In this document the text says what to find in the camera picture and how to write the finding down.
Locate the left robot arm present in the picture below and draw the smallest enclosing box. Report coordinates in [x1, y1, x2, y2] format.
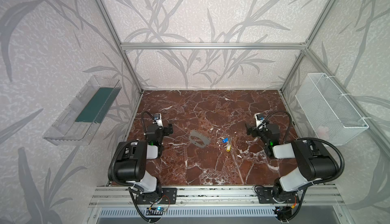
[108, 124, 173, 199]

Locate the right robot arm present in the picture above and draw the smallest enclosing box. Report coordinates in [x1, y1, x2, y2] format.
[246, 124, 345, 199]

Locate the pink object in basket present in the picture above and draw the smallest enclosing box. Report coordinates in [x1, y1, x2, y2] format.
[316, 126, 329, 138]

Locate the green felt pad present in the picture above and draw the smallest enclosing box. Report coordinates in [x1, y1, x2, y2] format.
[75, 87, 120, 124]

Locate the small circuit board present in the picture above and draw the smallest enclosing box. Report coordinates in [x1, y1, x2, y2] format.
[147, 206, 169, 215]

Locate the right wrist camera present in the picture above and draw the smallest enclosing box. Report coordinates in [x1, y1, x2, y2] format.
[254, 113, 265, 128]

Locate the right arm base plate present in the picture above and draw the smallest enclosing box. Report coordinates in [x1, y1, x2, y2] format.
[255, 185, 300, 205]

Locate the white wire mesh basket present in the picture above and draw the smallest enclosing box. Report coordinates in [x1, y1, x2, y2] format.
[296, 73, 369, 146]

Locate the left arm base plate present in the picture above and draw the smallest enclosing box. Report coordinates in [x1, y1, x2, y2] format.
[136, 187, 177, 205]

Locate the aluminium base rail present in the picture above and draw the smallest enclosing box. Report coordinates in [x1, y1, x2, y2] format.
[88, 184, 345, 208]

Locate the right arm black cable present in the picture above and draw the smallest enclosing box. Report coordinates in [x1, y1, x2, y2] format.
[263, 110, 345, 185]

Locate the clear plastic wall bin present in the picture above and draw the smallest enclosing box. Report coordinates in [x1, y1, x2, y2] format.
[43, 75, 122, 146]

